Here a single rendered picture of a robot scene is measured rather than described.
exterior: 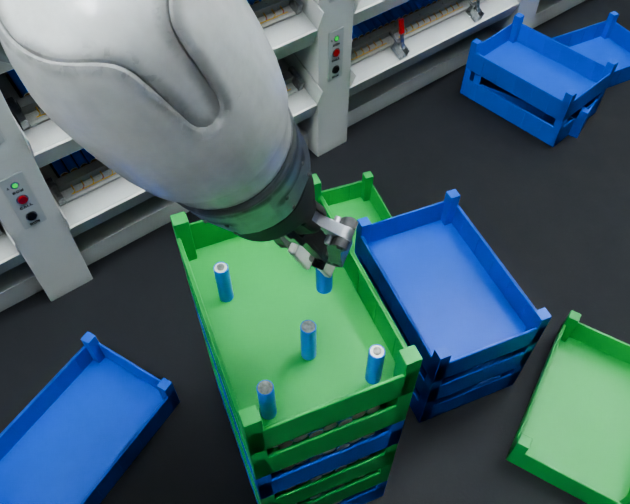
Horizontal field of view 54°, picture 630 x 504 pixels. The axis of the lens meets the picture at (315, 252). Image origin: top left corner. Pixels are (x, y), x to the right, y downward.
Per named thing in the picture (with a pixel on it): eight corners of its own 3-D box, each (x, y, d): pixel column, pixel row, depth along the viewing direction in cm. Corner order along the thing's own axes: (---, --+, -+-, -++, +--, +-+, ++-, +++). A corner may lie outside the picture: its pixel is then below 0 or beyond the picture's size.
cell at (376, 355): (383, 381, 71) (388, 354, 66) (369, 386, 71) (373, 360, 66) (376, 368, 72) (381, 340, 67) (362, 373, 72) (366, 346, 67)
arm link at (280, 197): (254, 233, 35) (282, 259, 40) (317, 94, 36) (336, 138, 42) (125, 184, 37) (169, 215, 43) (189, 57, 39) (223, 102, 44)
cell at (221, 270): (235, 299, 78) (230, 269, 73) (221, 304, 78) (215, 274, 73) (231, 288, 79) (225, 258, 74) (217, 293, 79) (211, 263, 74)
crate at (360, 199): (367, 194, 145) (370, 170, 139) (404, 258, 133) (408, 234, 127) (245, 227, 139) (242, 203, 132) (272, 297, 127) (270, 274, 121)
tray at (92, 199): (313, 115, 144) (328, 80, 131) (72, 238, 121) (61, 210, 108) (265, 50, 147) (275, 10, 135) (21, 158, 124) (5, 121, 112)
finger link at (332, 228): (283, 184, 46) (345, 204, 44) (305, 209, 50) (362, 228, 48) (269, 213, 45) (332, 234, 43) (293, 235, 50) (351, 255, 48)
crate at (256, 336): (414, 391, 71) (424, 358, 65) (249, 456, 66) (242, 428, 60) (316, 212, 88) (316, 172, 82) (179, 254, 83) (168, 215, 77)
